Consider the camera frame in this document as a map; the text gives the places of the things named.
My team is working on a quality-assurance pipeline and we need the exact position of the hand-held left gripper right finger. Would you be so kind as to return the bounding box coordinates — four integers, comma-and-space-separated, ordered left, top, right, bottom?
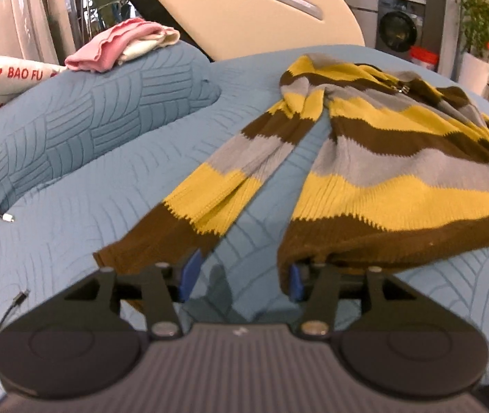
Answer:
289, 260, 413, 340

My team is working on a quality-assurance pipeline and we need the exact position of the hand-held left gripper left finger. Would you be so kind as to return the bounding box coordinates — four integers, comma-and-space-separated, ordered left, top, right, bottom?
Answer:
63, 248, 202, 340

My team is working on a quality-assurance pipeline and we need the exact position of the striped knit sweater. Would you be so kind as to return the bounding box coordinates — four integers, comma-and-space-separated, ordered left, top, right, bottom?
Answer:
93, 54, 489, 306

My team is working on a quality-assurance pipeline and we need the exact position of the blue quilted sofa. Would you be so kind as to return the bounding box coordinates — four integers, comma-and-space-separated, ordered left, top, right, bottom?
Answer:
0, 43, 489, 413

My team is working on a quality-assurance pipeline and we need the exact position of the blue quilted sofa cushion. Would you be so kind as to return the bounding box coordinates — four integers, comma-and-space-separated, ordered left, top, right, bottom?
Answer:
0, 42, 223, 224

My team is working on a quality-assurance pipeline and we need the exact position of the cream folded cloth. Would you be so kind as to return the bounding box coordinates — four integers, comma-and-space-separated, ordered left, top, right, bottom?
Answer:
117, 26, 181, 63

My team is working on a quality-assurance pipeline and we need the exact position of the pink folded cloth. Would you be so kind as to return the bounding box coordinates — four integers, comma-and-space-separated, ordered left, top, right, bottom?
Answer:
64, 19, 172, 73

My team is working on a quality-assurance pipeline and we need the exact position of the red bucket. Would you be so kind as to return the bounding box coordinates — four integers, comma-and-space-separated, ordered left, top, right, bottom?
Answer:
408, 45, 439, 74

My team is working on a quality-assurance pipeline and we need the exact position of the white bag with red print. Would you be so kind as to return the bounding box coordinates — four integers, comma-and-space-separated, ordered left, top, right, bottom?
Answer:
0, 54, 66, 123

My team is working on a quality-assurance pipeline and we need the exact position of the beige massage chair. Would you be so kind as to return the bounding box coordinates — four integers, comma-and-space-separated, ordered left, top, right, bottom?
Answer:
115, 0, 366, 63

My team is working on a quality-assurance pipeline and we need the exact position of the grey washing machine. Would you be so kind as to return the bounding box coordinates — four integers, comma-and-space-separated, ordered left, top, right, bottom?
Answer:
375, 0, 426, 61

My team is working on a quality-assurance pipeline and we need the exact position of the white tall plant pot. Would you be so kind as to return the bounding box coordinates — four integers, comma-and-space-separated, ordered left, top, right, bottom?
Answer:
458, 52, 489, 94

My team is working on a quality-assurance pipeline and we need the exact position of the black cable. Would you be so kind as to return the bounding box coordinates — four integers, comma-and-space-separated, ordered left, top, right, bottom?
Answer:
0, 289, 31, 341

